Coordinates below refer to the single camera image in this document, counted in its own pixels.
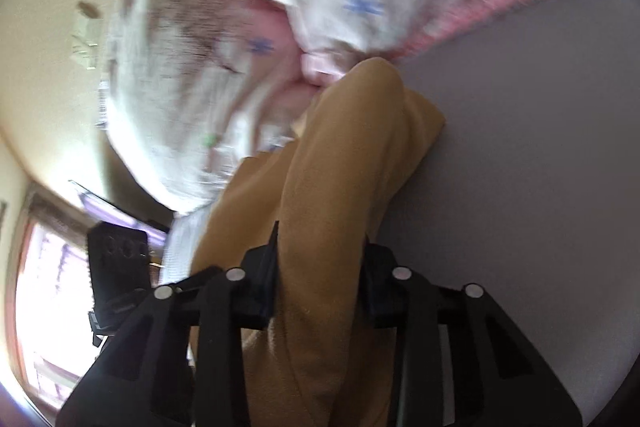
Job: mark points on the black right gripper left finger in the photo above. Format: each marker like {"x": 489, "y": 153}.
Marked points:
{"x": 172, "y": 355}

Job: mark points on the beige wall switch plate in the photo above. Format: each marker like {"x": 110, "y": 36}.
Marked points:
{"x": 86, "y": 34}

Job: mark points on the white tree-print pillow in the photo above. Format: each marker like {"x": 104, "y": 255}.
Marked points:
{"x": 193, "y": 87}

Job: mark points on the tan small garment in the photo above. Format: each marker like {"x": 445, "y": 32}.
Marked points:
{"x": 323, "y": 197}

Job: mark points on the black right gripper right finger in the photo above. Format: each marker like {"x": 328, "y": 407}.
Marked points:
{"x": 459, "y": 360}

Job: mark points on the window with wooden frame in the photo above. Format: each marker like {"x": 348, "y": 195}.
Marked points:
{"x": 49, "y": 298}

